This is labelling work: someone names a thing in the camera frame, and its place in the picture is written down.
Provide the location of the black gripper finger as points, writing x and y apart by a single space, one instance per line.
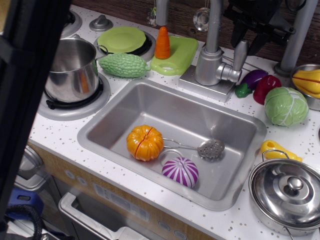
239 31
258 42

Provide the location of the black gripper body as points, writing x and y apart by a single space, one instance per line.
261 16

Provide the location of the silver faucet lever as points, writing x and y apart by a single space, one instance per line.
240 54

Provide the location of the hanging clear ladle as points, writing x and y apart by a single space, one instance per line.
201 18

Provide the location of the purple toy eggplant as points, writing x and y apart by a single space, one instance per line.
249 83

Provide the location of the red toy pepper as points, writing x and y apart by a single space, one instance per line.
266 84

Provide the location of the silver toy faucet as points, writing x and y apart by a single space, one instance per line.
211 77

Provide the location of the green cutting board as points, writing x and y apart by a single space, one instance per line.
182 50

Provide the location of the yellow toy squash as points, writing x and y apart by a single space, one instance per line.
308 81

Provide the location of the green toy cabbage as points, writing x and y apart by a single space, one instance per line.
285 106

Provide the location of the orange toy carrot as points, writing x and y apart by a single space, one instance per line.
162 44

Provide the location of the steel bowl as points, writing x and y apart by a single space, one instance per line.
313 102

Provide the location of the middle stove burner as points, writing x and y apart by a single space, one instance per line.
147 50

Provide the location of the stove burner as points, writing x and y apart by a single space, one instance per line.
147 50
81 111

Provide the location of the green plastic plate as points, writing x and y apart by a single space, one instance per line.
122 39

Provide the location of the metal slotted spoon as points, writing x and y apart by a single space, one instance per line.
209 149

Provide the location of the silver sink basin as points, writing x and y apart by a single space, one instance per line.
188 120

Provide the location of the green toy bitter gourd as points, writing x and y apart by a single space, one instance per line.
124 65

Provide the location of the grey stove knob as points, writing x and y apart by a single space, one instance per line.
100 24

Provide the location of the orange toy pumpkin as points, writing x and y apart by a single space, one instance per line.
144 143

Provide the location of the purple striped toy onion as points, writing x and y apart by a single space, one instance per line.
181 170

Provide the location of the steel pot with lid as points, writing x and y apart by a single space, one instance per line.
285 196

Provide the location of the black coil burner rear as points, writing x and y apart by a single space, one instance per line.
72 24

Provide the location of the front stove burner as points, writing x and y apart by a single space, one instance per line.
81 111

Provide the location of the tall steel pot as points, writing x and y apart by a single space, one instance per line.
74 76

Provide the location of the grey oven knob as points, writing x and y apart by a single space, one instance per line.
30 163

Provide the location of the blue clamp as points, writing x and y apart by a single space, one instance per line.
24 205

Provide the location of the right grey post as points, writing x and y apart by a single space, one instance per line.
293 49

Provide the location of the grey post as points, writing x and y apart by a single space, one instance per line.
162 11
293 49

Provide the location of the rear grey post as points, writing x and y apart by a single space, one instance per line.
162 11

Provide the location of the black foreground frame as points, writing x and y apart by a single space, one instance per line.
28 44

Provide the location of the white oven door handle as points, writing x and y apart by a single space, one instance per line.
93 220

